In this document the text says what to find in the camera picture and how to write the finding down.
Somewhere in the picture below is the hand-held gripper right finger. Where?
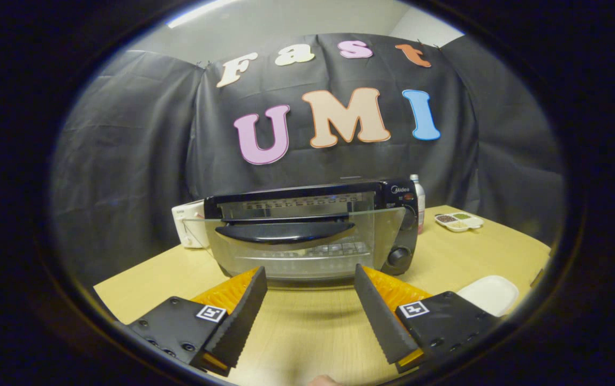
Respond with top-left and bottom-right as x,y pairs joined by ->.
354,264 -> 501,374

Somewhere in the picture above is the white divided seasoning dish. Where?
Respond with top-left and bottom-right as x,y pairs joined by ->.
434,212 -> 484,233

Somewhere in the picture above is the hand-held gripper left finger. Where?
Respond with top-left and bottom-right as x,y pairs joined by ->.
125,266 -> 268,377

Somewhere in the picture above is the clear bottle with red label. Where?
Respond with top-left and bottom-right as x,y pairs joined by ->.
409,174 -> 426,235

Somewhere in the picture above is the white rectangular plate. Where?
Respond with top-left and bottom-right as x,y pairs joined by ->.
456,275 -> 520,318

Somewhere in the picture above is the black backdrop cloth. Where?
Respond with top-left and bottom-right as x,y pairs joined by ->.
50,33 -> 564,290

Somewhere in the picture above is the white pop-up toaster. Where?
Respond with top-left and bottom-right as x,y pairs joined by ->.
171,200 -> 211,249

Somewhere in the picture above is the black toaster oven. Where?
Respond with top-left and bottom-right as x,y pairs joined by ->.
182,179 -> 419,284

